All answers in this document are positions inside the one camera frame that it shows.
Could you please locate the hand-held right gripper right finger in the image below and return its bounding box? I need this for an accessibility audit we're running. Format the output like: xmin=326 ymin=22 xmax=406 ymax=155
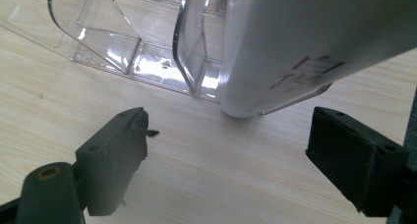
xmin=305 ymin=106 xmax=411 ymax=218

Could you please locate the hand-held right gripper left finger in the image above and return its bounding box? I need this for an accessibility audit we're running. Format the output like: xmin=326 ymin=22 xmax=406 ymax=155
xmin=75 ymin=106 xmax=160 ymax=217

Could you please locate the clear acrylic book rack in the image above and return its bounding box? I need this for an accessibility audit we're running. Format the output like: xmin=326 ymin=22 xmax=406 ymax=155
xmin=0 ymin=0 xmax=334 ymax=116

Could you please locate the white book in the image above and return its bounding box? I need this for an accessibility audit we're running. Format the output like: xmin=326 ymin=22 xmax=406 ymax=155
xmin=219 ymin=0 xmax=417 ymax=119

